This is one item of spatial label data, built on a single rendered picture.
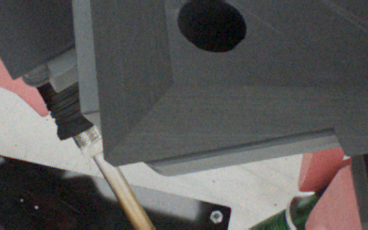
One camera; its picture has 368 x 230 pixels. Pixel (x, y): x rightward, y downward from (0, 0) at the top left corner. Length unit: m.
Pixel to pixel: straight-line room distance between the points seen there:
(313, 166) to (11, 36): 0.09
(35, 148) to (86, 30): 0.35
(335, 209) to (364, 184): 0.02
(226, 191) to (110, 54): 0.36
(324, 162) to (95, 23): 0.13
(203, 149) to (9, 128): 0.37
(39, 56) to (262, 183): 0.26
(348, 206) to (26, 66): 0.10
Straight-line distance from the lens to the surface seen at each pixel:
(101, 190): 0.50
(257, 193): 0.51
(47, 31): 0.26
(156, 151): 0.15
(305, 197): 0.31
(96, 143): 0.41
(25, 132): 0.52
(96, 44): 0.16
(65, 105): 0.41
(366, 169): 0.22
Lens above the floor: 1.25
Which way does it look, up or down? 72 degrees down
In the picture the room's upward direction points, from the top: 5 degrees counter-clockwise
